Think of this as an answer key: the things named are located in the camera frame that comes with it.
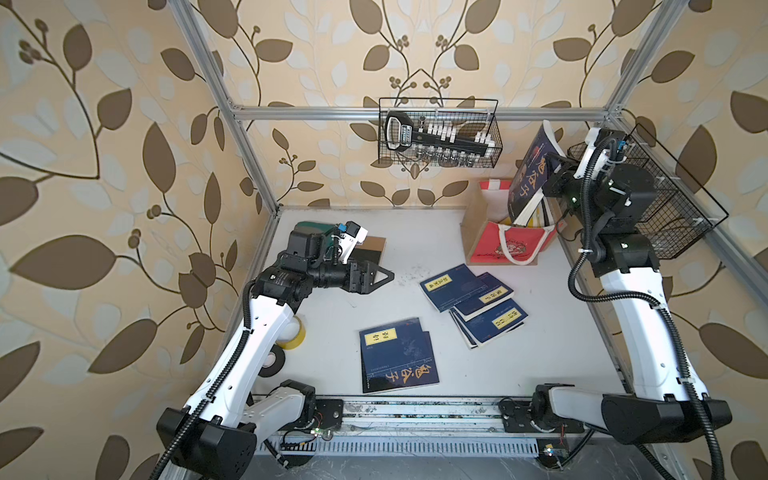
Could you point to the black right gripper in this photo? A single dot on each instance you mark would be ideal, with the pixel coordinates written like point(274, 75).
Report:
point(567, 175)

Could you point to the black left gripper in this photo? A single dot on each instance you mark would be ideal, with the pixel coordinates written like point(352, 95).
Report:
point(362, 276)

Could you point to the brown and black book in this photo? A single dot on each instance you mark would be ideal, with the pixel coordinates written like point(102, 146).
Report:
point(370, 250)

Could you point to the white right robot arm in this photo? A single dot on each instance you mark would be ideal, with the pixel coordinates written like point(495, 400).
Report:
point(618, 265)

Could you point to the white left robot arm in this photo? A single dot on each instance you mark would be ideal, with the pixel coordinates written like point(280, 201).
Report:
point(209, 436)

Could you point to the red and burlap canvas bag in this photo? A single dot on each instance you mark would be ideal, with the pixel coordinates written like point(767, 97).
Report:
point(488, 240)

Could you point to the navy book yellow label front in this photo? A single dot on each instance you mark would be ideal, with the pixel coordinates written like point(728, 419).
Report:
point(388, 349)

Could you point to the dark book large white characters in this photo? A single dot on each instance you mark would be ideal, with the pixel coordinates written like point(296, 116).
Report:
point(418, 373)

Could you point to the green plastic tool case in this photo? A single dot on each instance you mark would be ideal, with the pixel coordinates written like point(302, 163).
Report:
point(310, 227)

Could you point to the yellow tape roll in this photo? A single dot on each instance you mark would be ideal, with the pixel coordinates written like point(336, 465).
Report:
point(293, 334)

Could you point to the navy book with yellow label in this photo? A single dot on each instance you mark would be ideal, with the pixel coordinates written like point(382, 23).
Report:
point(494, 292)

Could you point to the black tape roll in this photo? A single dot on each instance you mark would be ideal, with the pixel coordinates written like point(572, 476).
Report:
point(274, 363)

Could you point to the socket wrench set in basket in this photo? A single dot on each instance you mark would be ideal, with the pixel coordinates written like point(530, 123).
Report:
point(418, 132)

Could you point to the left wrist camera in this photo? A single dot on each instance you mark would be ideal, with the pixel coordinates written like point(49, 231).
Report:
point(345, 238)

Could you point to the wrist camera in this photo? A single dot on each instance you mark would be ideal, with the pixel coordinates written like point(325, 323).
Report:
point(606, 145)
point(345, 238)

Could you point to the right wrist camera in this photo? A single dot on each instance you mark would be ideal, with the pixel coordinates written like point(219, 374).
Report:
point(606, 145)

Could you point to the black wire basket right wall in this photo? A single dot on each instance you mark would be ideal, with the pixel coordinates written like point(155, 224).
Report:
point(660, 204)

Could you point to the black wire basket wall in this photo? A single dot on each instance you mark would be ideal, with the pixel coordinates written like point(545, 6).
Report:
point(482, 110)
point(660, 204)

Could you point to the black wire basket back wall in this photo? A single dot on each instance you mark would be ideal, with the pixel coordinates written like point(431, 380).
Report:
point(482, 110)

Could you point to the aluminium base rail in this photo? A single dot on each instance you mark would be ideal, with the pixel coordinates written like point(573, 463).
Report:
point(426, 426)

